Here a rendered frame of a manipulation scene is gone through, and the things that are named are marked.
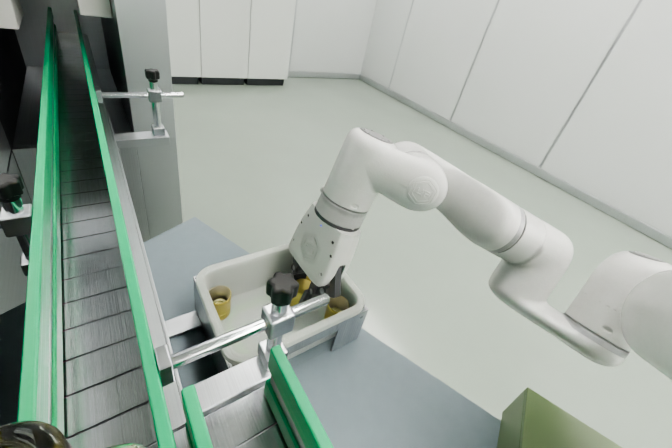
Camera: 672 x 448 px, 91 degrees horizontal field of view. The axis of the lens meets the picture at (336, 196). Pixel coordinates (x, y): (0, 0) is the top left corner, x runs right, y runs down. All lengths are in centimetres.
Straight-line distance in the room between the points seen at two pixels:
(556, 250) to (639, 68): 315
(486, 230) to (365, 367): 28
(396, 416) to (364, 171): 35
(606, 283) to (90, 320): 67
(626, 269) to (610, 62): 319
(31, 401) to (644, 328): 50
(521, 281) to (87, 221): 66
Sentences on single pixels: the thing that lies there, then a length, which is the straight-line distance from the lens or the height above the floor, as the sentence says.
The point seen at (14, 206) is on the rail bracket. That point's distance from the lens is 50.
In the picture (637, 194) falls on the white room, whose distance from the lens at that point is 372.
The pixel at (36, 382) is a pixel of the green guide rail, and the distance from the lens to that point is 35.
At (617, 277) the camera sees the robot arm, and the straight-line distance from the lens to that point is 62.
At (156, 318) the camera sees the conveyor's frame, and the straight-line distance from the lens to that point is 46.
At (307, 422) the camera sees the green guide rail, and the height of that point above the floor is 96.
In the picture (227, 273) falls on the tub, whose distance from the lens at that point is 57.
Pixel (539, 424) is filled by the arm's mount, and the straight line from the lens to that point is 58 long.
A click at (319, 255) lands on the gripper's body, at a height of 91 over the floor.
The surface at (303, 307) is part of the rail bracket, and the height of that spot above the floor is 96.
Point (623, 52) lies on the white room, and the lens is 372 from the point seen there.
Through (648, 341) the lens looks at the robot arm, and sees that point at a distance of 42.
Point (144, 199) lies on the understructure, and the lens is 124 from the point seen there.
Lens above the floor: 125
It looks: 33 degrees down
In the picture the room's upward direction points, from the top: 13 degrees clockwise
